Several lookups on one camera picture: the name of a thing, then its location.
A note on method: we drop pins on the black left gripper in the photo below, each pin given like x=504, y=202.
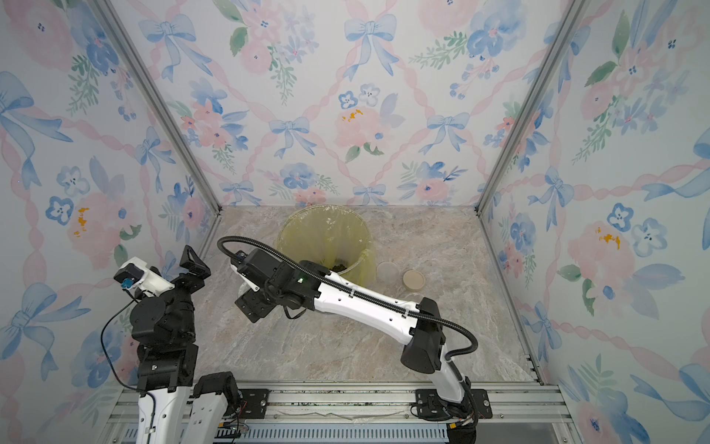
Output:
x=201, y=269

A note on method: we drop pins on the translucent round container lid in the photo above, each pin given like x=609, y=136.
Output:
x=388, y=272

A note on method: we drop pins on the beige round jar lid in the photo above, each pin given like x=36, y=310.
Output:
x=413, y=280

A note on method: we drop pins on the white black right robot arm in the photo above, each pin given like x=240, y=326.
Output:
x=306, y=286

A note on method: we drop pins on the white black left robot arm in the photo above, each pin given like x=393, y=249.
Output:
x=166, y=355

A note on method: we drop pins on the yellow plastic bin liner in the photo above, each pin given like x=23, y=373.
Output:
x=333, y=236

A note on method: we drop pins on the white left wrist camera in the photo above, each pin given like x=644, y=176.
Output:
x=136, y=277

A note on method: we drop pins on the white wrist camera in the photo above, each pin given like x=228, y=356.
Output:
x=246, y=283
x=136, y=277

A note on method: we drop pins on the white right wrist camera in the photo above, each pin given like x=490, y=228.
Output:
x=246, y=283

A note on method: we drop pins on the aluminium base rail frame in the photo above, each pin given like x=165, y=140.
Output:
x=339, y=412

